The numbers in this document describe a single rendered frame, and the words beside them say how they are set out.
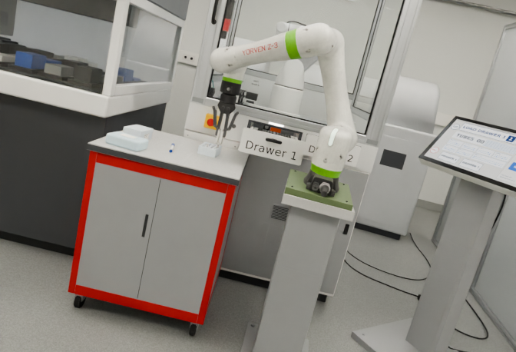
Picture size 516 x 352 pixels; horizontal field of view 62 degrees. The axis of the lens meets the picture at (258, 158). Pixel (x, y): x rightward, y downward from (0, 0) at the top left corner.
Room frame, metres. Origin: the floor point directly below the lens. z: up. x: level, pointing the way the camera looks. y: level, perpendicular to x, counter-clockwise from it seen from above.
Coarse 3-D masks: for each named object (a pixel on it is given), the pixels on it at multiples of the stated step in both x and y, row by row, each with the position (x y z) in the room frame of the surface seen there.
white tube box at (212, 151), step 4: (200, 144) 1.93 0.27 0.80; (204, 144) 1.96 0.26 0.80; (212, 144) 2.01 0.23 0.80; (216, 144) 2.02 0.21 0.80; (200, 148) 1.90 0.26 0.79; (204, 148) 1.90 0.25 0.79; (208, 148) 1.90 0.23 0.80; (212, 148) 1.92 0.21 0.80; (216, 148) 1.94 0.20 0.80; (220, 148) 2.00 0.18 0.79; (200, 152) 1.90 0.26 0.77; (204, 152) 1.90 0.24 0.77; (208, 152) 1.90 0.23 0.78; (212, 152) 1.90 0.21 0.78; (216, 152) 1.90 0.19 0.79; (212, 156) 1.90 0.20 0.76; (216, 156) 1.92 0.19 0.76
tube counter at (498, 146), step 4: (480, 140) 2.00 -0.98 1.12; (484, 140) 1.99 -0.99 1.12; (488, 140) 1.98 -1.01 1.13; (480, 144) 1.97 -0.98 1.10; (484, 144) 1.96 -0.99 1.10; (488, 144) 1.95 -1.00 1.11; (492, 144) 1.94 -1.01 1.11; (496, 144) 1.93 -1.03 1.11; (500, 144) 1.92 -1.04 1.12; (504, 144) 1.91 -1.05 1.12; (492, 148) 1.93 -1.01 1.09; (496, 148) 1.92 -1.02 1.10; (500, 148) 1.91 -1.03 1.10; (504, 148) 1.90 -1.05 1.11; (508, 148) 1.89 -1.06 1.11; (512, 148) 1.88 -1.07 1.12; (508, 152) 1.87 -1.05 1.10; (512, 152) 1.86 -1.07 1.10
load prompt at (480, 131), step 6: (462, 126) 2.12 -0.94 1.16; (468, 126) 2.10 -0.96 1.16; (474, 126) 2.08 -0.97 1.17; (474, 132) 2.05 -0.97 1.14; (480, 132) 2.03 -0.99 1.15; (486, 132) 2.02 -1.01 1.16; (492, 132) 2.00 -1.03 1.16; (498, 132) 1.99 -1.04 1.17; (492, 138) 1.97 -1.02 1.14; (498, 138) 1.96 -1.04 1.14; (504, 138) 1.94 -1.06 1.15; (510, 138) 1.93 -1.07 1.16
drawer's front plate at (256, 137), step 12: (252, 132) 1.89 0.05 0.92; (264, 132) 1.89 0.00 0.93; (240, 144) 1.89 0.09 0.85; (264, 144) 1.89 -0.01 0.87; (276, 144) 1.89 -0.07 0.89; (288, 144) 1.89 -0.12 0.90; (300, 144) 1.89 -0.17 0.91; (264, 156) 1.89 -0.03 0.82; (276, 156) 1.89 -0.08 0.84; (288, 156) 1.89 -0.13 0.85; (300, 156) 1.89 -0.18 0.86
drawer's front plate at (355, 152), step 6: (306, 138) 2.21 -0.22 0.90; (312, 138) 2.21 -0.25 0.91; (306, 144) 2.21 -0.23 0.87; (312, 144) 2.21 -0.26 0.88; (306, 150) 2.21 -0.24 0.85; (312, 150) 2.21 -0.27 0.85; (354, 150) 2.21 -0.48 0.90; (360, 150) 2.21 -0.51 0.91; (312, 156) 2.21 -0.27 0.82; (348, 156) 2.21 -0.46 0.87; (354, 156) 2.21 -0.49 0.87; (348, 162) 2.21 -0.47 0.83; (354, 162) 2.21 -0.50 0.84
